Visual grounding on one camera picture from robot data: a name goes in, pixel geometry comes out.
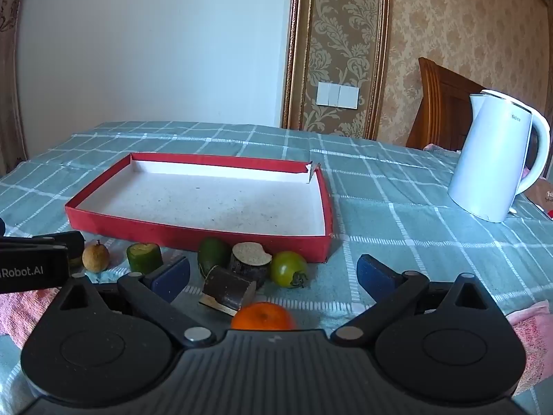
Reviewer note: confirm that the pink clothes by headboard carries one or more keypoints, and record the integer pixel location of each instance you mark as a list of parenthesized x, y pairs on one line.
[(436, 146)]

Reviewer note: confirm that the gold ornate wall frame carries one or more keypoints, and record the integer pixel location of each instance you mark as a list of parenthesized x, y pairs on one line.
[(336, 41)]

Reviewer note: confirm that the white wall switch panel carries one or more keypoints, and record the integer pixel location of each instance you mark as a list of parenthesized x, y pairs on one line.
[(337, 96)]

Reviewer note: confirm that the brown longan with stem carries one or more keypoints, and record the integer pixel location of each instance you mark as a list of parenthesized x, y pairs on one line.
[(96, 257)]

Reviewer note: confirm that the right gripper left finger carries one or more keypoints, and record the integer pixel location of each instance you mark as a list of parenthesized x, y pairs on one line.
[(150, 296)]

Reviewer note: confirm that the red cardboard tray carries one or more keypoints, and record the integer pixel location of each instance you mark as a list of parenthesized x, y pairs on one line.
[(178, 200)]

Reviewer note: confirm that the green plaid bedsheet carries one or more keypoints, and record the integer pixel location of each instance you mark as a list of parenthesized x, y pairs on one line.
[(331, 199)]

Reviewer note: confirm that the whole small green cucumber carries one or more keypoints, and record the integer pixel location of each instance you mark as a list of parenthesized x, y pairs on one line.
[(213, 252)]

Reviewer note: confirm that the dark sugarcane piece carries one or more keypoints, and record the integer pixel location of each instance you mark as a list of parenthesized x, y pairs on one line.
[(227, 292), (250, 261)]

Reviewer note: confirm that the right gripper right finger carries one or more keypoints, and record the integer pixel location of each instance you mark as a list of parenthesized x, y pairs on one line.
[(395, 296)]

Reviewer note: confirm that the pink towel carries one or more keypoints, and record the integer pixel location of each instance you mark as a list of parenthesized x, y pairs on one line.
[(20, 312)]

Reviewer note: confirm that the white electric kettle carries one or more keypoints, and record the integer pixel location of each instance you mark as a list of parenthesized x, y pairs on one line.
[(503, 155)]

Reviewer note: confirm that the green tomato with stem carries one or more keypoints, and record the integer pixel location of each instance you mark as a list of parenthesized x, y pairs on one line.
[(289, 270)]

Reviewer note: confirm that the large orange mandarin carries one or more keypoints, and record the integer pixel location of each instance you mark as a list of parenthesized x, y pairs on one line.
[(263, 316)]

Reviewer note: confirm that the cut green cucumber piece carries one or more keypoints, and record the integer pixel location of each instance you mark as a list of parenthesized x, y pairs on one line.
[(144, 258)]

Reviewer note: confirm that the beige patterned curtain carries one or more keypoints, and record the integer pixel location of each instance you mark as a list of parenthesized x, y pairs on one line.
[(13, 148)]

